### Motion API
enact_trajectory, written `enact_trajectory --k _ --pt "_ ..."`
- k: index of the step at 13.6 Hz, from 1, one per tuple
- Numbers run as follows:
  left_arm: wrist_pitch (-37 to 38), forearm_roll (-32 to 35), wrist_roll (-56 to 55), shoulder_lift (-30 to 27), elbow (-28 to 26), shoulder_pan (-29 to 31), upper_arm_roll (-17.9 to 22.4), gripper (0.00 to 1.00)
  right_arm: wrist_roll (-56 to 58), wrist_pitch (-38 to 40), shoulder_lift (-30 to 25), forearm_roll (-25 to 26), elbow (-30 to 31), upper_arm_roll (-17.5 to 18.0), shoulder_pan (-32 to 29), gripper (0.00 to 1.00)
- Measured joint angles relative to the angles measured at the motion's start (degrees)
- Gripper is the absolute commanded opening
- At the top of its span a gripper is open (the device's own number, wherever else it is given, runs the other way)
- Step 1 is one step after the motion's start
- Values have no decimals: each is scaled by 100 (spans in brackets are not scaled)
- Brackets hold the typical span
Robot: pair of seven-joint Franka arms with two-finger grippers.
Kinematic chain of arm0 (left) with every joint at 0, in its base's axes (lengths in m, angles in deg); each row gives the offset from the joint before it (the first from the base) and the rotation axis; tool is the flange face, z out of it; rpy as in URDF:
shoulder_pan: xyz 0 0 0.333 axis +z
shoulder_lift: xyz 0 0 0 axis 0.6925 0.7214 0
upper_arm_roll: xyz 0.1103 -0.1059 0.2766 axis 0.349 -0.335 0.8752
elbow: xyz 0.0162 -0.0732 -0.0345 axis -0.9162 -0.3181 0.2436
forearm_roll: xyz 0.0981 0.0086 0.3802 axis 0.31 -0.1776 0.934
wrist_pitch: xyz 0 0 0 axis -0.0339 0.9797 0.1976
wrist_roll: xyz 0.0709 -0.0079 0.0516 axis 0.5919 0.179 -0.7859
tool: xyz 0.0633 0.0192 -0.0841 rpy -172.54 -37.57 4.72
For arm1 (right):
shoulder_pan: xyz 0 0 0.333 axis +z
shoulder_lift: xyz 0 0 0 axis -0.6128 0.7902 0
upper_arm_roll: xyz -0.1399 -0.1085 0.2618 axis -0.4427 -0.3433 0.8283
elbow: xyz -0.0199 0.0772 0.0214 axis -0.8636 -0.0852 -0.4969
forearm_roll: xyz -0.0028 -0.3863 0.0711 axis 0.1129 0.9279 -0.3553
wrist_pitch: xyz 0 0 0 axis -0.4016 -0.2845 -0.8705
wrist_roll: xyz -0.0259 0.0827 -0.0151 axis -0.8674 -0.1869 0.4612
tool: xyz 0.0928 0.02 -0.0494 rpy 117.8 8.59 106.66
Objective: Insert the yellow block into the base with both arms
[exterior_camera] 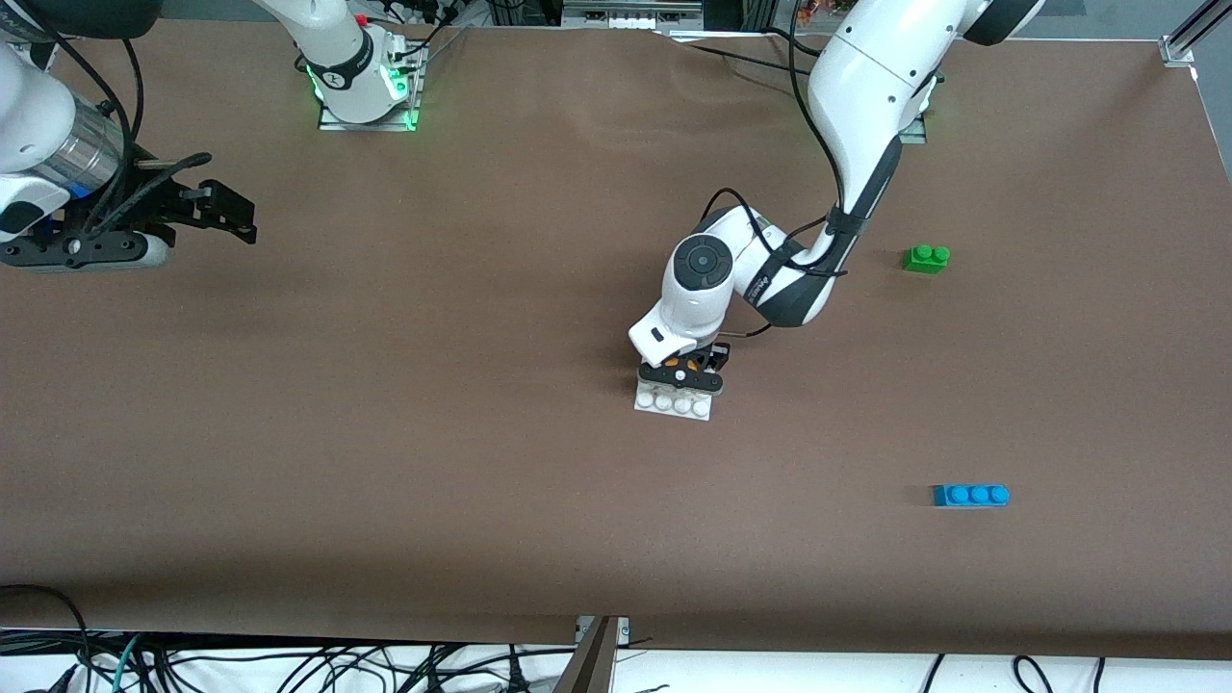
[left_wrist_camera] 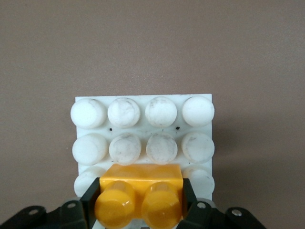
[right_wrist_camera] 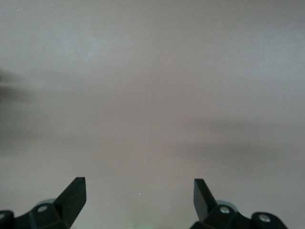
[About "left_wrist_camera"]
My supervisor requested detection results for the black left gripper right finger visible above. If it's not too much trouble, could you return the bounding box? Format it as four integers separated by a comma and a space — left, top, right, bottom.
176, 178, 214, 229

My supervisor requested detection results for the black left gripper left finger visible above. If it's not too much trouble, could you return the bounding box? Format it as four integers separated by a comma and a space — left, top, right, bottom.
61, 177, 101, 229

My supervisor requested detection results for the yellow two-stud block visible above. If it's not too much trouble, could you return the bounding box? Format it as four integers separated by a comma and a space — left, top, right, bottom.
94, 164, 185, 229

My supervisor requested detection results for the white studded base plate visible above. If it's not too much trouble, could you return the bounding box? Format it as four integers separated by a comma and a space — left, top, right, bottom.
71, 94, 215, 229

